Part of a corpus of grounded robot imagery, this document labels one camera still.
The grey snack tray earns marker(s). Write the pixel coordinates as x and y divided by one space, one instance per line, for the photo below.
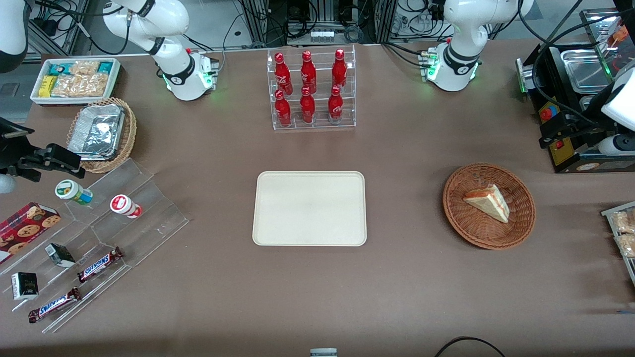
631 270

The red cola bottle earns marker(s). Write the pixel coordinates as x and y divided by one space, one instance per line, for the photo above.
308 74
283 74
307 108
339 72
336 106
283 111

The white plastic snack bin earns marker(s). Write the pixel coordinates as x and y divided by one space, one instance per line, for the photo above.
116 74

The yellow snack pack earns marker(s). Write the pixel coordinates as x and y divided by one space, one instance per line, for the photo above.
46 87

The light oval wicker basket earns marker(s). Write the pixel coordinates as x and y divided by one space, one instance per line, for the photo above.
130 134

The clear pastry bag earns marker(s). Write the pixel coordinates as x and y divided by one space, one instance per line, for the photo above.
627 245
624 222

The brown Snickers bar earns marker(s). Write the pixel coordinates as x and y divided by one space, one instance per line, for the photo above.
54 305
99 265

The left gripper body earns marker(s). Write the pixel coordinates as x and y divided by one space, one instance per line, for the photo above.
581 125

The red label yogurt cup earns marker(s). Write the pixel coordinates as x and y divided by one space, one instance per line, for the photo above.
124 205

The red cookie box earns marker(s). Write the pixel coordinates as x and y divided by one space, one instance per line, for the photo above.
25 228

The aluminium foil containers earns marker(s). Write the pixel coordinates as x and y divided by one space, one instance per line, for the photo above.
96 131

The white power strip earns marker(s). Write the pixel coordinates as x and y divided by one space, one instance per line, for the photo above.
321 35

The green label yogurt cup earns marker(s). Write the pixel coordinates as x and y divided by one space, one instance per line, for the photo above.
72 191

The steel warmer pan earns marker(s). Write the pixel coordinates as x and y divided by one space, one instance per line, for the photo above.
585 72
590 103

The brown round wicker basket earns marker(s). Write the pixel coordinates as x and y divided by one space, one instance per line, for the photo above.
476 228

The triangular sandwich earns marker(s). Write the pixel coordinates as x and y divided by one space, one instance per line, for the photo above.
491 202

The teal snack pack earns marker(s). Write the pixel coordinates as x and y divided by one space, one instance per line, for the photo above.
105 67
59 69

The black food warmer cabinet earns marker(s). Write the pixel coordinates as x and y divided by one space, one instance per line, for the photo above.
570 158

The clear acrylic bottle rack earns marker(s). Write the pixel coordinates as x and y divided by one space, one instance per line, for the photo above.
320 124

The fried food skewer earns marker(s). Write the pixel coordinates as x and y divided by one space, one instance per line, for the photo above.
619 34

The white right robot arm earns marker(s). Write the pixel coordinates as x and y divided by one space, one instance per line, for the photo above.
149 20

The clear acrylic stepped display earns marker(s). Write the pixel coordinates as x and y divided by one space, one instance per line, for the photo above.
154 218

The clear cracker bag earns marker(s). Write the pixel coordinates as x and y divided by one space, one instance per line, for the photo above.
84 67
82 86

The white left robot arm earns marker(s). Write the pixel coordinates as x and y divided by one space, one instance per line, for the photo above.
461 29

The small black box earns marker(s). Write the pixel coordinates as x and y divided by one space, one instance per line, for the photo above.
60 255
25 286

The small grey device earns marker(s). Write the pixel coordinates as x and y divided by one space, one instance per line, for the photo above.
323 353

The beige plastic tray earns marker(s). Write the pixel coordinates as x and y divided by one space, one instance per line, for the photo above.
307 208

